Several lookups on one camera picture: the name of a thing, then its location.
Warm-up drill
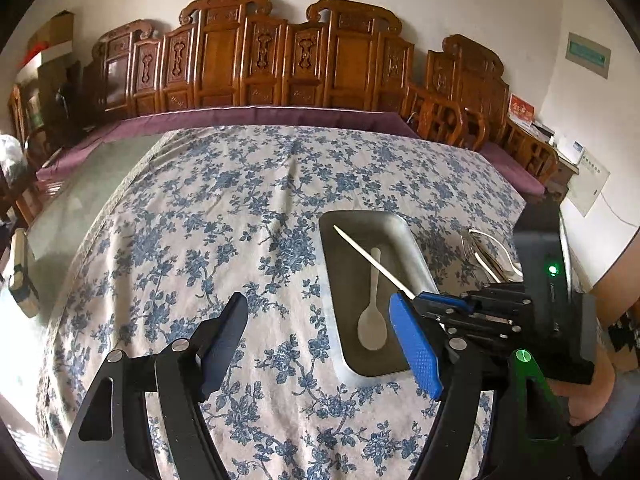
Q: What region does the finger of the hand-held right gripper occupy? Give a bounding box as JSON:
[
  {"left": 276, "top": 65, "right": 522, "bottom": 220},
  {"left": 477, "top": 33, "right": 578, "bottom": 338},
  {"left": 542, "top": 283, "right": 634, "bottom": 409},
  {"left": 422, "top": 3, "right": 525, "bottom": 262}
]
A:
[
  {"left": 425, "top": 310, "right": 532, "bottom": 345},
  {"left": 415, "top": 282, "right": 533, "bottom": 313}
]

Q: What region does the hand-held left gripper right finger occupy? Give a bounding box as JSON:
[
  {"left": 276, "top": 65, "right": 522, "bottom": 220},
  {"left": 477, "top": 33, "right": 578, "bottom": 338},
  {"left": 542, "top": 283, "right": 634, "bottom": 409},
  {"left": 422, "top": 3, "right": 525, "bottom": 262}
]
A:
[{"left": 389, "top": 292, "right": 581, "bottom": 480}]

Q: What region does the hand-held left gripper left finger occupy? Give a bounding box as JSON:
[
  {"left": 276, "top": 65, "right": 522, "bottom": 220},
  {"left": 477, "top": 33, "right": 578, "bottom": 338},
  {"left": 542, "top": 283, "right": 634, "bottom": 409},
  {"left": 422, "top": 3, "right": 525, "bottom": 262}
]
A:
[{"left": 57, "top": 292, "right": 249, "bottom": 480}]

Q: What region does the wooden chopstick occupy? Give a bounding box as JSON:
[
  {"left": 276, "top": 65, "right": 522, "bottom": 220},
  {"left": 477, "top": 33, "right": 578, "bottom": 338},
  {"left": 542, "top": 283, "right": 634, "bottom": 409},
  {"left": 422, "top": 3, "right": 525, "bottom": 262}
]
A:
[{"left": 333, "top": 225, "right": 417, "bottom": 300}]

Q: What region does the metal tray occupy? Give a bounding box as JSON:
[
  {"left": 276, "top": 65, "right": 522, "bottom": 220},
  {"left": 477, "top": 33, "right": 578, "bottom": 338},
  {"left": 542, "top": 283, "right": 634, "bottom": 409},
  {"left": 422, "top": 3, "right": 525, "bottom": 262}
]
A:
[{"left": 318, "top": 210, "right": 441, "bottom": 380}]

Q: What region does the person's right forearm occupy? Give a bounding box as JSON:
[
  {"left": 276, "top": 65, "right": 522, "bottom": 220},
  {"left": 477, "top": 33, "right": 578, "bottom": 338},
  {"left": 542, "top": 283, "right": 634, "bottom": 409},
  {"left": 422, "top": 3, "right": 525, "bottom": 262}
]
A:
[{"left": 550, "top": 345, "right": 617, "bottom": 427}]

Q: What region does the white plastic spoon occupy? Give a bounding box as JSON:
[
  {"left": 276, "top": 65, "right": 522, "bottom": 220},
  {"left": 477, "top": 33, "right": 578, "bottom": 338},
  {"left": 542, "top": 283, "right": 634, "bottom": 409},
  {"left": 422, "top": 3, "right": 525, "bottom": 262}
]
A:
[{"left": 356, "top": 247, "right": 387, "bottom": 352}]

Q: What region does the blue floral tablecloth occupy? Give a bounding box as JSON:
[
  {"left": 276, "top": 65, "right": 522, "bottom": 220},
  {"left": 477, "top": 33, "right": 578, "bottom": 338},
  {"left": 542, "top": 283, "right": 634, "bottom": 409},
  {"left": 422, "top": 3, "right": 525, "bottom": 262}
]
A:
[{"left": 37, "top": 125, "right": 528, "bottom": 480}]

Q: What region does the short purple seat cushion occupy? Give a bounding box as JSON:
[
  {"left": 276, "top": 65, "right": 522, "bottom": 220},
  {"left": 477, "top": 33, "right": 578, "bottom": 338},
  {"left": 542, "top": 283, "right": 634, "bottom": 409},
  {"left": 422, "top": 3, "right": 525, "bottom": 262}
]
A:
[{"left": 477, "top": 141, "right": 546, "bottom": 197}]

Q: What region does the wooden side table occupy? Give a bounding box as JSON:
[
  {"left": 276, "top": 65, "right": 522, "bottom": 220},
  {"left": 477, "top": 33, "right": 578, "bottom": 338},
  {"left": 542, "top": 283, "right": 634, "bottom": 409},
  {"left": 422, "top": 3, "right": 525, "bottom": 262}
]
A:
[{"left": 505, "top": 115, "right": 581, "bottom": 198}]

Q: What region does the white box with blue label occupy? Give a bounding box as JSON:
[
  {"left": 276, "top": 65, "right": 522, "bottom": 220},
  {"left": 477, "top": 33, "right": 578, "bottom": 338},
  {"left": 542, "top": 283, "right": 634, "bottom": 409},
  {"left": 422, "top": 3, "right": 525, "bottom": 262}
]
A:
[{"left": 552, "top": 135, "right": 586, "bottom": 163}]

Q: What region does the red calendar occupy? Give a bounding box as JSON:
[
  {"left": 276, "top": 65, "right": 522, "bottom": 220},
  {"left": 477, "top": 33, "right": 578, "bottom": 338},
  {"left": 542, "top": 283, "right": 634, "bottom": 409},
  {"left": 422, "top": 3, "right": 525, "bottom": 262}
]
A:
[{"left": 507, "top": 94, "right": 536, "bottom": 127}]

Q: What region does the beige striped object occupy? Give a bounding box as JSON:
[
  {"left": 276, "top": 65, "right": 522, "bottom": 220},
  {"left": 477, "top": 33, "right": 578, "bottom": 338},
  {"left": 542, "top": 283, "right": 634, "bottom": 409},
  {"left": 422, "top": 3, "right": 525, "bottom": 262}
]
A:
[{"left": 0, "top": 227, "right": 41, "bottom": 318}]

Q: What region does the carved wooden armchair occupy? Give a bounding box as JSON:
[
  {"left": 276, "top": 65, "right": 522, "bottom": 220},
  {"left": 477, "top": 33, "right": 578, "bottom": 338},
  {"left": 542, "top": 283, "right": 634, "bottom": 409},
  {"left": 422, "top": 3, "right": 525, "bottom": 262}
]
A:
[{"left": 407, "top": 35, "right": 561, "bottom": 186}]

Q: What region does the long purple seat cushion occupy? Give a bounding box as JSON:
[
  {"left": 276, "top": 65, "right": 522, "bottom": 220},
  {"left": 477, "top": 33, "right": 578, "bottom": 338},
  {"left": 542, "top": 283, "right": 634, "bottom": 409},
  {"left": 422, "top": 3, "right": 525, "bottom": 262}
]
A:
[{"left": 36, "top": 106, "right": 421, "bottom": 186}]

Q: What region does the long carved wooden sofa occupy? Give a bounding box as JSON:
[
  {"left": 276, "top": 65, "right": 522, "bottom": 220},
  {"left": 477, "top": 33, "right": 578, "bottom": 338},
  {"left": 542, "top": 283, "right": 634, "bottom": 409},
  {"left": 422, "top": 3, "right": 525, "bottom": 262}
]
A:
[{"left": 82, "top": 0, "right": 416, "bottom": 121}]

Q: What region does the dark cabinet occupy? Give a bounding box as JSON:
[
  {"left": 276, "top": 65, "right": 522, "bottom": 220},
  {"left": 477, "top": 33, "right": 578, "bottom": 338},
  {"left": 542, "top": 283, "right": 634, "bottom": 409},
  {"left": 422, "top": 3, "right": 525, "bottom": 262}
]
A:
[{"left": 37, "top": 60, "right": 96, "bottom": 147}]

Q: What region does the cardboard box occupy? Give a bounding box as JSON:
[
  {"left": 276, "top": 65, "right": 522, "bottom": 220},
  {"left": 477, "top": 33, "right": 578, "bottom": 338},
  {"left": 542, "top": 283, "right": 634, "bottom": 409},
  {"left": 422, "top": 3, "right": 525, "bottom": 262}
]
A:
[{"left": 27, "top": 10, "right": 76, "bottom": 63}]

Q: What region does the white wall cable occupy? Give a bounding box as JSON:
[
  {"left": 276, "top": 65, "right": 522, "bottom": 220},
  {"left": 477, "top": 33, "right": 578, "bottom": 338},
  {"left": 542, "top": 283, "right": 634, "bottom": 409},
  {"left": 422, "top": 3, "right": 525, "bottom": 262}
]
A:
[{"left": 600, "top": 194, "right": 637, "bottom": 226}]

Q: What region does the white wall panel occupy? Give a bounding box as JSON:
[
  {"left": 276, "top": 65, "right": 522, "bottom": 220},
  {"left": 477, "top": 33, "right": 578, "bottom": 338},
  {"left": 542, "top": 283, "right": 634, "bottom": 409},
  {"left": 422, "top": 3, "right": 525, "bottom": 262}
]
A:
[{"left": 567, "top": 152, "right": 612, "bottom": 218}]

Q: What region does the green wall panel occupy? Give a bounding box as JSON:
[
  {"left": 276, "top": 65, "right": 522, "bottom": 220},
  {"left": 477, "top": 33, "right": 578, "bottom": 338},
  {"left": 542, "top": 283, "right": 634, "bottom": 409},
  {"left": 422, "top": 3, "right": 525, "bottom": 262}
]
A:
[{"left": 565, "top": 32, "right": 612, "bottom": 80}]

